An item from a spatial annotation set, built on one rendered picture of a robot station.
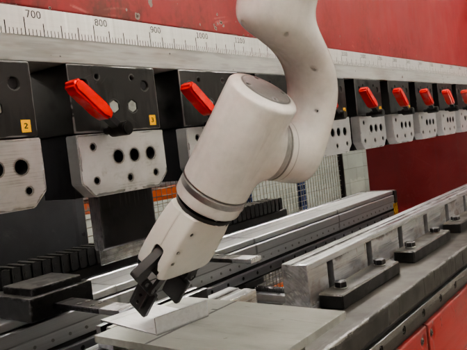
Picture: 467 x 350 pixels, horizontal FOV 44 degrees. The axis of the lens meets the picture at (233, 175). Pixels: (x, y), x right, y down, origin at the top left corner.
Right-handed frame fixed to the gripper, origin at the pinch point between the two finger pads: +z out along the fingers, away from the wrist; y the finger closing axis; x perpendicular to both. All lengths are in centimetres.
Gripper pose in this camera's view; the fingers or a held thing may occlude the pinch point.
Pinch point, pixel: (159, 293)
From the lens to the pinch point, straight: 79.8
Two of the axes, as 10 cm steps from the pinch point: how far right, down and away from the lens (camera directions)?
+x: 6.8, 5.9, -4.3
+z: -4.2, 8.0, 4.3
